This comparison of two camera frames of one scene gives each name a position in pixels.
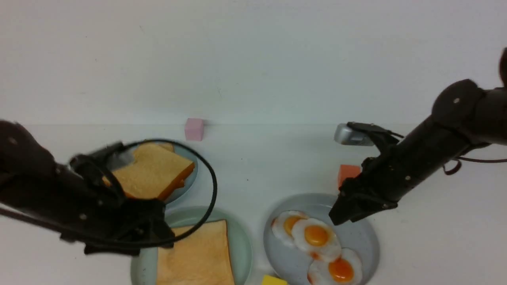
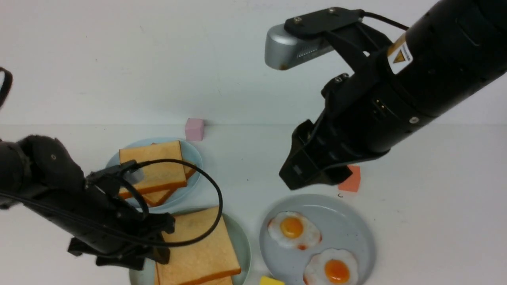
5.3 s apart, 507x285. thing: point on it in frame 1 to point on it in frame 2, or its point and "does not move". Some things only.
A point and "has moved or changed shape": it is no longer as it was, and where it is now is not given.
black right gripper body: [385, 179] to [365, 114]
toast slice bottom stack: [168, 147] to [153, 194]
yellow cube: [272, 280] does not move
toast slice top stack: [156, 172] has moved or changed shape
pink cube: [194, 129] does not move
